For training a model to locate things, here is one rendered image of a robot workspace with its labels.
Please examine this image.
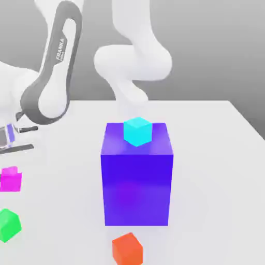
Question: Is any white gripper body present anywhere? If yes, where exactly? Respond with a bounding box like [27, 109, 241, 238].
[0, 142, 40, 166]

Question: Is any small magenta cube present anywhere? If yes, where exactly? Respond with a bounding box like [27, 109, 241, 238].
[0, 166, 23, 193]

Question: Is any small green cube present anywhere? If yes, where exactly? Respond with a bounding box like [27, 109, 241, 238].
[0, 208, 22, 243]

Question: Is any small cyan cube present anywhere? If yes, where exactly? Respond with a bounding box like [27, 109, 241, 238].
[123, 116, 153, 148]

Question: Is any small orange cube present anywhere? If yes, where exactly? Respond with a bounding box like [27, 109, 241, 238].
[111, 232, 144, 265]

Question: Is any large purple box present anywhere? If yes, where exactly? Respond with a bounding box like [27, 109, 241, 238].
[100, 122, 174, 227]

